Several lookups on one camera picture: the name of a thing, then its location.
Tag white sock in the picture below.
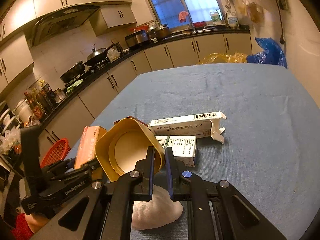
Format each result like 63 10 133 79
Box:
131 185 183 231

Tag white green medicine box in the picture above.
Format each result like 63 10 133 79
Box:
156 135 197 167

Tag yellow square plastic bowl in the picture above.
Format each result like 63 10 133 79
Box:
95 117 165 182

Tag pink paper box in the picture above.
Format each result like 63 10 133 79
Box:
74 126 107 169

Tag long white medicine box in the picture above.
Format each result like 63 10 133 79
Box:
148 112 226 144

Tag red plastic basket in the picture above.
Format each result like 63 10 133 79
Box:
40 138 71 168

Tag clear plastic bags on counter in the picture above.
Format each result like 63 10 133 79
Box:
1 128 22 155

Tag red label sauce bottle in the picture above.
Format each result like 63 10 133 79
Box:
24 91 44 122

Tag white kettle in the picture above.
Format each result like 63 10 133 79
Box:
14 99 33 123

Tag dark sauce bottle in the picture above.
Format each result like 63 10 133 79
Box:
35 89 52 114

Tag blue tablecloth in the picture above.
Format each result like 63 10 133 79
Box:
64 62 320 240

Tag green rag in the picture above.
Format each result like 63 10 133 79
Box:
66 79 84 94

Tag black frying pan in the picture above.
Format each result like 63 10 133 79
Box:
60 61 85 84

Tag yellow plastic bag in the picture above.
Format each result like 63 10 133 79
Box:
197 53 247 64

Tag black wok with lid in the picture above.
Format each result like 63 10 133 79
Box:
85 45 113 67

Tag silver rice cooker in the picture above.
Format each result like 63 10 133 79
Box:
125 30 150 50

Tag dark cooking pot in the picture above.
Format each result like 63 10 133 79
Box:
147 24 171 40

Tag blue plastic bag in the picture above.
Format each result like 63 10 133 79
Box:
246 37 287 69

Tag range hood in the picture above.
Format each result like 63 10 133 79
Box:
30 4 100 47

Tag pink cloth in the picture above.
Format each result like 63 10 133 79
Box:
178 11 189 23

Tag detergent bottle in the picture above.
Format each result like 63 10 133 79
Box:
210 9 222 25

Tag window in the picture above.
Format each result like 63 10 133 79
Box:
148 0 222 29

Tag hanging plastic bags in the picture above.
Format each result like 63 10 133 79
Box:
240 0 264 24

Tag upper wall cabinet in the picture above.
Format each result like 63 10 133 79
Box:
89 4 137 36

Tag black power cable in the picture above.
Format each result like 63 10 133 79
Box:
265 0 286 45

